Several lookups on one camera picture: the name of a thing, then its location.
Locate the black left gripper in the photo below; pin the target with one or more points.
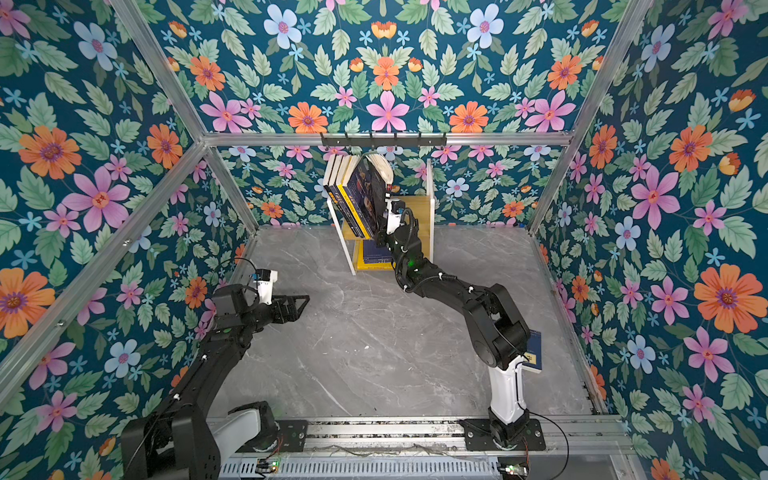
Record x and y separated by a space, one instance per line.
289 317

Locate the dark portrait cover book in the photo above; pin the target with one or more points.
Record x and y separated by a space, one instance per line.
362 182

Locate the black wolf cover book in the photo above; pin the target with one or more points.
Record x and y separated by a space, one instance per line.
382 177

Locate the dark blue paperback book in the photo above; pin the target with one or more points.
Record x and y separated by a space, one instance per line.
341 204

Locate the yellow cartoon boy book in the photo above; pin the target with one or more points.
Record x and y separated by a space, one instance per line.
339 182

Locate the navy book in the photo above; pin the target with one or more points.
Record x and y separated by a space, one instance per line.
374 254
534 353

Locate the navy book front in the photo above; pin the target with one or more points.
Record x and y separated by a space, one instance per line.
374 254

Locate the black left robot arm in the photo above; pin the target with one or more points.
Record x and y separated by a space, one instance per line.
175 440

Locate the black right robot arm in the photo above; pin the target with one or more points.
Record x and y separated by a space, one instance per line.
497 330

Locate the yellow book on lower shelf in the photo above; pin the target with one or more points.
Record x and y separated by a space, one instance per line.
360 266

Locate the book standing on shelf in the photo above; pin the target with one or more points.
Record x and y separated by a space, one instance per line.
332 169

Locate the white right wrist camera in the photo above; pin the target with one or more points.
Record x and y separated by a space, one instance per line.
393 215

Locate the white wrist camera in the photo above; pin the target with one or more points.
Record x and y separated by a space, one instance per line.
264 281
393 215

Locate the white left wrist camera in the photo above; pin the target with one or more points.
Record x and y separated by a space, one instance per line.
264 281

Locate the white frame wooden bookshelf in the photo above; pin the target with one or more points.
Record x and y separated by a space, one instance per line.
423 206

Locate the metal coat hook rail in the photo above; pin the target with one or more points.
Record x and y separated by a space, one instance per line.
373 141

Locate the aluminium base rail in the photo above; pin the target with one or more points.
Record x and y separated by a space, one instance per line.
443 447

